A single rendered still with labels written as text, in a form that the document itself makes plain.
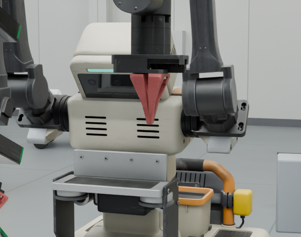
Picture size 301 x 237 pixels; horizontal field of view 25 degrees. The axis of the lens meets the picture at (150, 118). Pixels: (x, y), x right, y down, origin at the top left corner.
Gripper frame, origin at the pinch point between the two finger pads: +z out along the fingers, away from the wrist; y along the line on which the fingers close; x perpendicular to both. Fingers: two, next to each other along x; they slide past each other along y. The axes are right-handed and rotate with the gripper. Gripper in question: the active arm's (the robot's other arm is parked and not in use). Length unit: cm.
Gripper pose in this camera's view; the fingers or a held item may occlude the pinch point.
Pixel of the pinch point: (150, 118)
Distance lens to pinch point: 98.6
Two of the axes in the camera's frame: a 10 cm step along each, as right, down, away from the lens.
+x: 1.9, -0.8, 9.8
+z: -0.1, 10.0, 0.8
